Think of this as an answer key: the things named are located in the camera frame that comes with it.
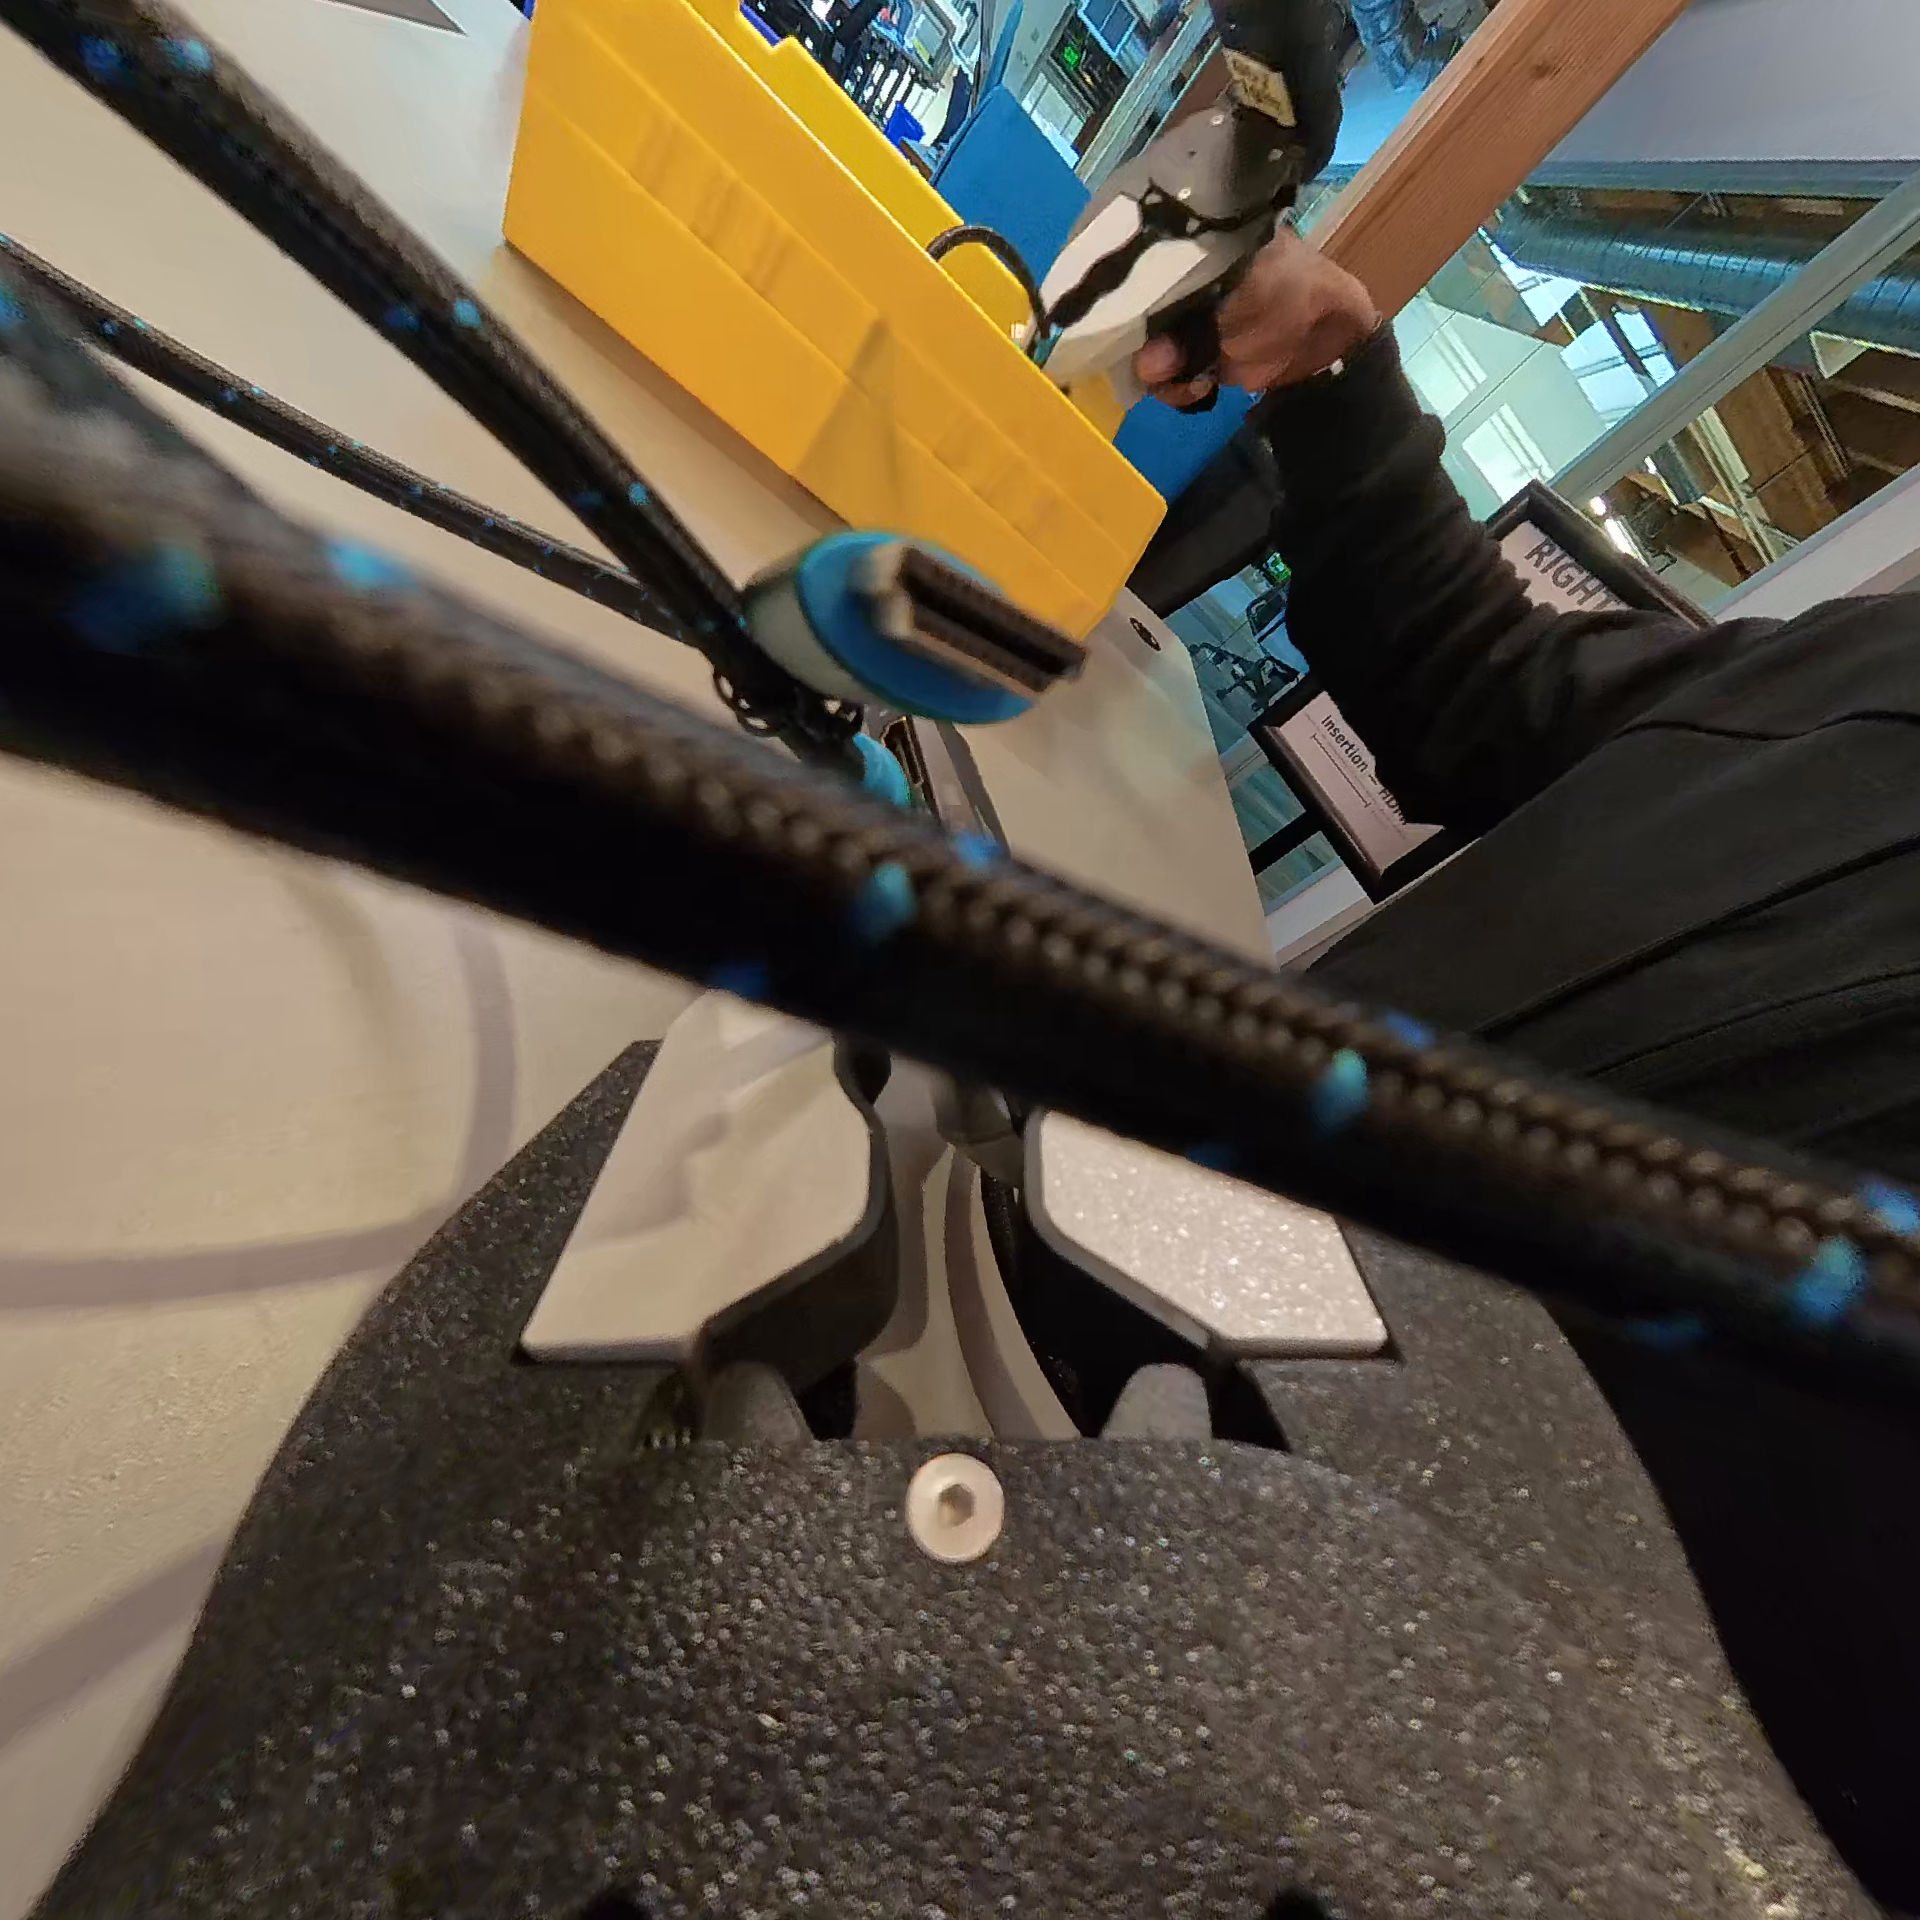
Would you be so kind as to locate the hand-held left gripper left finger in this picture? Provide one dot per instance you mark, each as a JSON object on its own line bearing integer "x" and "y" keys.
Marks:
{"x": 707, "y": 1200}

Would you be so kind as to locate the grey ceiling duct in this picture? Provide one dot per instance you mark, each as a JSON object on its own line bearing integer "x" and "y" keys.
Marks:
{"x": 1725, "y": 254}

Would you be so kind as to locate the blue partition panel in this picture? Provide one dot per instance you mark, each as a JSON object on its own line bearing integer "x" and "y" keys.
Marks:
{"x": 1004, "y": 195}

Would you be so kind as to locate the person's right hand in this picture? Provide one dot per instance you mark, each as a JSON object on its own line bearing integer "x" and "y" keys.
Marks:
{"x": 1291, "y": 323}

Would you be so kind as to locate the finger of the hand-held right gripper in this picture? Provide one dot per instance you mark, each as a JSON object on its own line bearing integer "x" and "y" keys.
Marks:
{"x": 1188, "y": 182}
{"x": 1125, "y": 331}

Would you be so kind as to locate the framed sign large print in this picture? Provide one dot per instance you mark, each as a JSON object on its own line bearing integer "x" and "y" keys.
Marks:
{"x": 1575, "y": 578}

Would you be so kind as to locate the yellow plastic bin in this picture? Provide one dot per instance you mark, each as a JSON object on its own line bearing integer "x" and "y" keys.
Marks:
{"x": 748, "y": 270}

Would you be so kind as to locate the black hdmi switch box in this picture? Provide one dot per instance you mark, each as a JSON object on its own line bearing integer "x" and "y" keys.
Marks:
{"x": 937, "y": 788}

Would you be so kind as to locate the person's torso in black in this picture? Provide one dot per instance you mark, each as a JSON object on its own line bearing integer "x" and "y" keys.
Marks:
{"x": 1725, "y": 900}

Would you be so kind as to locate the framed sign small print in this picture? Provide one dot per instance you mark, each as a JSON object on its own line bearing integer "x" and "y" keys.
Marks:
{"x": 1349, "y": 782}

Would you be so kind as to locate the person's right forearm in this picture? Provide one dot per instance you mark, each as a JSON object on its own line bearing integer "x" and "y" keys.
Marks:
{"x": 1425, "y": 599}

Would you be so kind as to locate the wooden beam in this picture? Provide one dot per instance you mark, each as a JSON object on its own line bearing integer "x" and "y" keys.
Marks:
{"x": 1501, "y": 119}

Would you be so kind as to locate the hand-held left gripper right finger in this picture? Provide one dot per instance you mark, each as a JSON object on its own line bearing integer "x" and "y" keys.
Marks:
{"x": 1216, "y": 1246}

